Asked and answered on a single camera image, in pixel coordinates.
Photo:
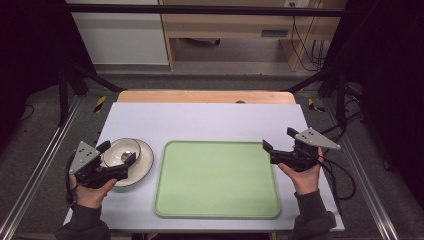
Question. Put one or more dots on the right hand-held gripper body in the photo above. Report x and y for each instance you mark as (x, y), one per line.
(308, 156)

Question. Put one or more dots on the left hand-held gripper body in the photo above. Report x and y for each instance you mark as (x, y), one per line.
(83, 158)

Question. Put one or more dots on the white bowl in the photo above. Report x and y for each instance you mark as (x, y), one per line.
(116, 151)

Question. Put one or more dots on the person's right hand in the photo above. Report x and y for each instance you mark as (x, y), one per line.
(306, 181)

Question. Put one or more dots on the person's left hand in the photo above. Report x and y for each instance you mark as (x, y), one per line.
(88, 196)

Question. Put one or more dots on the white plate with dark rim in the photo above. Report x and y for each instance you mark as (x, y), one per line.
(145, 163)

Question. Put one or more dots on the black metal stand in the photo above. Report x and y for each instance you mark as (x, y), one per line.
(340, 100)
(62, 100)

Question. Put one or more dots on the green tray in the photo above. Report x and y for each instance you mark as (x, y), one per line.
(216, 181)

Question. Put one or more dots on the white table cover board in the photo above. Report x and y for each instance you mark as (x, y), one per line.
(200, 121)

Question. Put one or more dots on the wooden table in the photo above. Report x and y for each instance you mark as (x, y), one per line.
(200, 96)

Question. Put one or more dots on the white cabinet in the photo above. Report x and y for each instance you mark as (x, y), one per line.
(120, 40)

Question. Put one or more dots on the black curtain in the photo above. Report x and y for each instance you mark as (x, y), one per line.
(30, 50)
(390, 83)

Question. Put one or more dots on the light wooden desk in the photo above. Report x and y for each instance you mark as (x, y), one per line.
(216, 28)

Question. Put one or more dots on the aluminium floor rail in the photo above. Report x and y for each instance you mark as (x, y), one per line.
(371, 200)
(41, 167)

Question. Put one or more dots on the black horizontal frame bar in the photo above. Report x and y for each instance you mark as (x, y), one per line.
(200, 10)

